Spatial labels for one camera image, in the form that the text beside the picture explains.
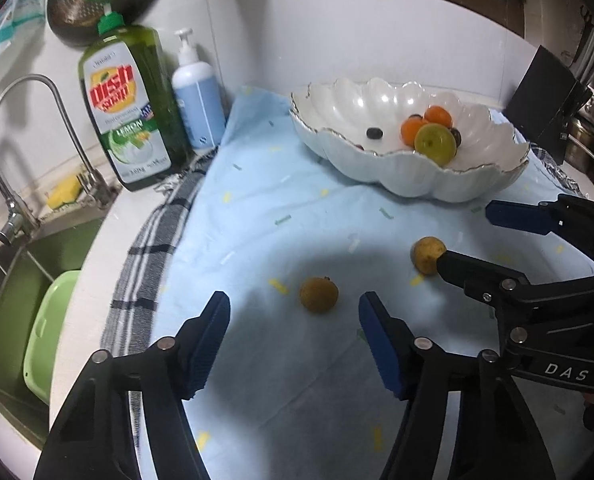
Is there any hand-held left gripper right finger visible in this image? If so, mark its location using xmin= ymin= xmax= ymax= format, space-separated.
xmin=358 ymin=291 xmax=552 ymax=480

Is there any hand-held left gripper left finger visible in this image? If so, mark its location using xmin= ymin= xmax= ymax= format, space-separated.
xmin=32 ymin=291 xmax=231 ymax=480

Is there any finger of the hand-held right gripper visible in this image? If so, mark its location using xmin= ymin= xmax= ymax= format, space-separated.
xmin=437 ymin=251 xmax=594 ymax=333
xmin=486 ymin=194 xmax=594 ymax=266

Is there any brown longan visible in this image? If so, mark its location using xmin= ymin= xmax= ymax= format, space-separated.
xmin=298 ymin=276 xmax=339 ymax=315
xmin=410 ymin=236 xmax=448 ymax=277

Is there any large green citrus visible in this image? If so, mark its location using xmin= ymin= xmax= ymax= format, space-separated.
xmin=414 ymin=124 xmax=456 ymax=166

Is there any orange mandarin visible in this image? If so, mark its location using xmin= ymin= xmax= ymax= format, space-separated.
xmin=401 ymin=117 xmax=428 ymax=147
xmin=423 ymin=105 xmax=454 ymax=128

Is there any white scalloped ceramic bowl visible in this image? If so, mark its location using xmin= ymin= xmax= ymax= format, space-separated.
xmin=289 ymin=77 xmax=531 ymax=204

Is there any large steel pot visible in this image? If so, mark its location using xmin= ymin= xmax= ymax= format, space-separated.
xmin=563 ymin=114 xmax=594 ymax=179

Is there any black knife block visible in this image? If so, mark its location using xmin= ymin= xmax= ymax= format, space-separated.
xmin=502 ymin=45 xmax=594 ymax=166

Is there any green plastic basin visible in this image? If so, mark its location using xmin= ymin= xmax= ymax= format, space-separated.
xmin=23 ymin=270 xmax=82 ymax=406

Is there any light blue patterned cloth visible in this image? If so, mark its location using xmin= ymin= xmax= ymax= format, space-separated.
xmin=149 ymin=85 xmax=594 ymax=480

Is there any slim steel gooseneck tap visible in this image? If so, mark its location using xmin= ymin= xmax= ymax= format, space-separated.
xmin=0 ymin=74 xmax=115 ymax=208

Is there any steel kitchen sink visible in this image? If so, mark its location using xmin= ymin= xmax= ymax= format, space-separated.
xmin=0 ymin=215 xmax=108 ymax=441

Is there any yellow sponge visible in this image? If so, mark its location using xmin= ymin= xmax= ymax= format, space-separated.
xmin=46 ymin=174 xmax=85 ymax=211

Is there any steel kitchen faucet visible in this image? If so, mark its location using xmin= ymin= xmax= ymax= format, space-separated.
xmin=0 ymin=120 xmax=40 ymax=247

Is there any green dish soap bottle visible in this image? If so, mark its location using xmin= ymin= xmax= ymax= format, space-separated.
xmin=77 ymin=0 xmax=188 ymax=193

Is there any blue pump bottle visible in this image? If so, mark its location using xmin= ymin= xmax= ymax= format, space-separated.
xmin=171 ymin=27 xmax=227 ymax=150

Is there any metal colander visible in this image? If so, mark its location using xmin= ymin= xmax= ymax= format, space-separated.
xmin=46 ymin=0 xmax=172 ymax=48

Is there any light blue plastic package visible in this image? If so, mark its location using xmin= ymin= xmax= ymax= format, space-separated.
xmin=0 ymin=0 xmax=48 ymax=76

